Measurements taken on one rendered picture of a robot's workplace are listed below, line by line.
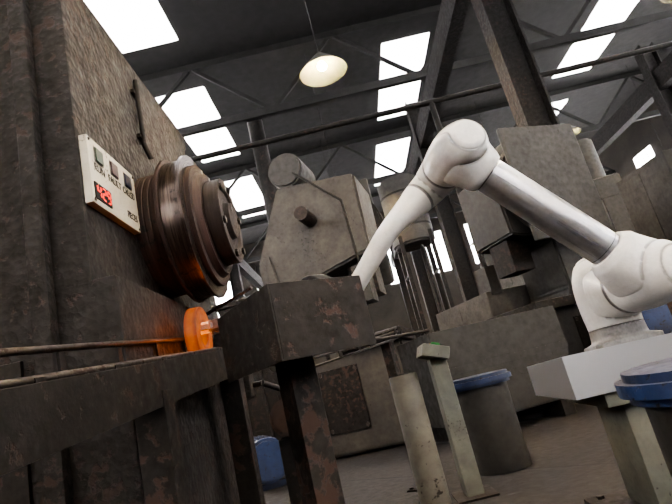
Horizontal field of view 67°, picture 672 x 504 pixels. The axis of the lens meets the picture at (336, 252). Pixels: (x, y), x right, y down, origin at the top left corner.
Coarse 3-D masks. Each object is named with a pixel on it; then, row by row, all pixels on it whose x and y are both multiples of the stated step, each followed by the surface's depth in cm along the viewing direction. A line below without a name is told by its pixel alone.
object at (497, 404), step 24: (456, 384) 238; (480, 384) 233; (504, 384) 238; (480, 408) 232; (504, 408) 232; (480, 432) 231; (504, 432) 229; (480, 456) 231; (504, 456) 226; (528, 456) 231
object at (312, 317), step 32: (288, 288) 91; (320, 288) 94; (352, 288) 98; (224, 320) 106; (256, 320) 93; (288, 320) 89; (320, 320) 92; (352, 320) 96; (224, 352) 107; (256, 352) 94; (288, 352) 86; (320, 352) 90; (288, 384) 100; (288, 416) 100; (320, 416) 99; (320, 448) 97; (320, 480) 94
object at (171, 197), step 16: (192, 160) 168; (160, 176) 149; (176, 176) 146; (160, 192) 145; (176, 192) 143; (160, 208) 143; (176, 208) 143; (176, 224) 142; (176, 240) 143; (192, 240) 145; (176, 256) 144; (192, 256) 144; (192, 272) 147; (192, 288) 152; (208, 288) 152; (224, 288) 170
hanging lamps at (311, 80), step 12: (660, 0) 656; (516, 12) 1102; (312, 60) 607; (324, 60) 646; (336, 60) 634; (300, 72) 624; (312, 72) 649; (324, 72) 654; (336, 72) 651; (540, 72) 1062; (312, 84) 657; (324, 84) 662; (324, 132) 1055; (576, 132) 1029
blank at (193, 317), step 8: (192, 312) 135; (200, 312) 139; (184, 320) 133; (192, 320) 133; (200, 320) 138; (184, 328) 132; (192, 328) 132; (200, 328) 136; (184, 336) 132; (192, 336) 131; (200, 336) 135; (208, 336) 142; (192, 344) 131; (200, 344) 133; (208, 344) 141
